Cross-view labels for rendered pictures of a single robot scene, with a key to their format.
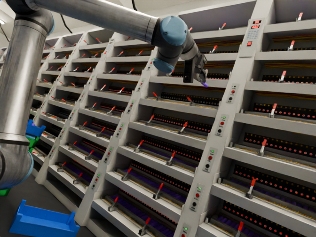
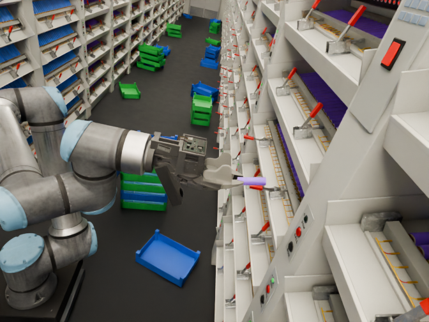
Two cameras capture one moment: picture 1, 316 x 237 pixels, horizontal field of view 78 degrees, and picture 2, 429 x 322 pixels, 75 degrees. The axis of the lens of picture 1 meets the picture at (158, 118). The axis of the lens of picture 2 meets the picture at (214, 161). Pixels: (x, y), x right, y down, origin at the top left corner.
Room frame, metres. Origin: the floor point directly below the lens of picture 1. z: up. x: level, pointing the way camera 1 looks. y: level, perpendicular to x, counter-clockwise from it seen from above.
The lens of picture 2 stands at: (0.57, -0.45, 1.41)
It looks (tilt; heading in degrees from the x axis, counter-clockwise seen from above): 34 degrees down; 45
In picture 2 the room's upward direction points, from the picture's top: 13 degrees clockwise
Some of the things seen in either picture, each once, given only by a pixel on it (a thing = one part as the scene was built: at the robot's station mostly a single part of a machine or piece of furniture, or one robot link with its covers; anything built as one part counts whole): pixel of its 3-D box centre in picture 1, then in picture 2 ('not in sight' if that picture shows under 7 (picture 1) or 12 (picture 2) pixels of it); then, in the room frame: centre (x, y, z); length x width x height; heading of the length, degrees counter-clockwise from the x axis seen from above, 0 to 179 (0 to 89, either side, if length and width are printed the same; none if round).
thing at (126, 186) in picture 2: not in sight; (146, 177); (1.29, 0.84, 0.20); 0.30 x 0.20 x 0.08; 147
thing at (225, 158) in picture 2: (197, 74); (225, 164); (0.96, -0.10, 1.06); 0.09 x 0.03 x 0.06; 144
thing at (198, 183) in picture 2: (201, 72); (201, 179); (0.90, -0.11, 1.04); 0.09 x 0.05 x 0.02; 136
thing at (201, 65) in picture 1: (194, 60); (177, 158); (0.87, -0.05, 1.07); 0.12 x 0.08 x 0.09; 140
